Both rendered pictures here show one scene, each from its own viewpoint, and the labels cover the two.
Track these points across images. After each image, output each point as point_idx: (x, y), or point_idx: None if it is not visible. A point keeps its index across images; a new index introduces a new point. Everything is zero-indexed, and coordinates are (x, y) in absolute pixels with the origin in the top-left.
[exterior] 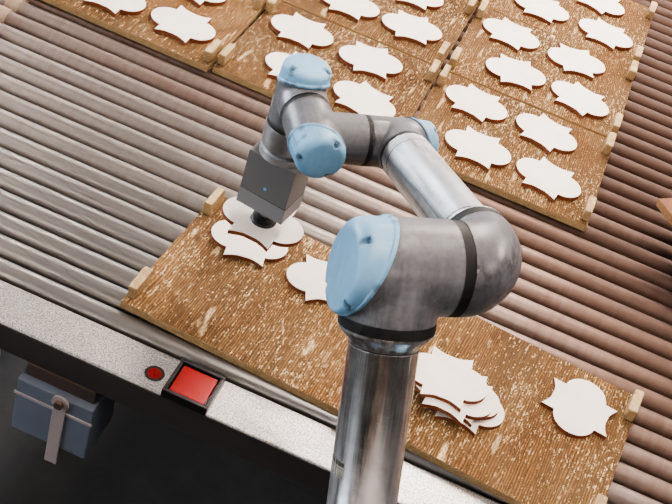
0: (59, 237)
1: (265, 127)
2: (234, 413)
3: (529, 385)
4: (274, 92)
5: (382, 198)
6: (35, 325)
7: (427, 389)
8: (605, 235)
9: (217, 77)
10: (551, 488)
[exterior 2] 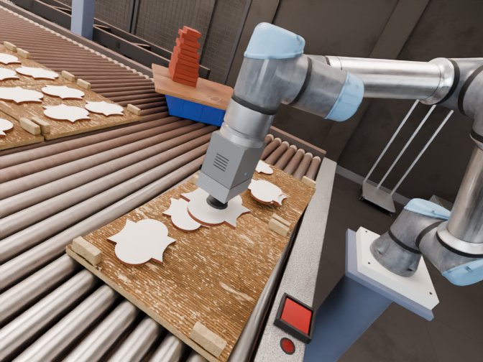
0: None
1: (256, 119)
2: (302, 295)
3: None
4: (269, 76)
5: (92, 164)
6: None
7: (275, 199)
8: (144, 116)
9: None
10: (299, 188)
